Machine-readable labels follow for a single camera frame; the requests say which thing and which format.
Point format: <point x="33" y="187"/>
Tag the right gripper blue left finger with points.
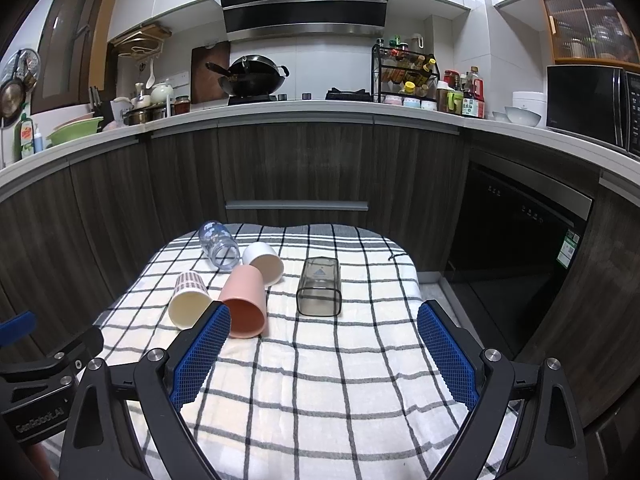
<point x="100" y="441"/>

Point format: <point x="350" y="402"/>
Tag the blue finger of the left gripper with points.
<point x="16" y="328"/>

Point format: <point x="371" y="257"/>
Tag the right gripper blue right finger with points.
<point x="547" y="441"/>

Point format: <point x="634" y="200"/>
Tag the white plastic cup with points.
<point x="265" y="259"/>

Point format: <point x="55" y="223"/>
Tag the pink plastic cup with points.
<point x="244" y="294"/>

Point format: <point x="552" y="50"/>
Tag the smoky square clear cup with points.
<point x="319" y="292"/>

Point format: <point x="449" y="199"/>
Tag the green dish soap bottle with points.
<point x="26" y="134"/>

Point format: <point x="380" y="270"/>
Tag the green basin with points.
<point x="74" y="130"/>

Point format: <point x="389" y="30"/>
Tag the clear floral glass bottle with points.
<point x="219" y="246"/>

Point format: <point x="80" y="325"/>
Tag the black dishwasher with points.
<point x="517" y="234"/>

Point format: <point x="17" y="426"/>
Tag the black white checkered cloth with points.
<point x="357" y="396"/>

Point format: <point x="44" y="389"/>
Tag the hanging frying pan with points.
<point x="18" y="78"/>

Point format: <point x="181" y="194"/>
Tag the white teapot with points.
<point x="161" y="93"/>

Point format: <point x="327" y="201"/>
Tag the brown cutting board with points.
<point x="205" y="86"/>

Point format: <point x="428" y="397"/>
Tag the white bowl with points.
<point x="521" y="116"/>

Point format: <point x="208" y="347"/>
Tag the black wok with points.
<point x="250" y="75"/>

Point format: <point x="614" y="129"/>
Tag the white rice cooker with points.
<point x="531" y="100"/>

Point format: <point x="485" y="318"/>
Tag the black microwave oven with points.
<point x="601" y="102"/>

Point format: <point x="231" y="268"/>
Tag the red label sauce bottle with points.
<point x="473" y="104"/>

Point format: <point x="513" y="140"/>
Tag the black spice rack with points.
<point x="398" y="73"/>

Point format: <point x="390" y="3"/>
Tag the wooden glass door cabinet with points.
<point x="590" y="32"/>

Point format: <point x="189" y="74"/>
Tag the grey drawer handle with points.
<point x="327" y="205"/>

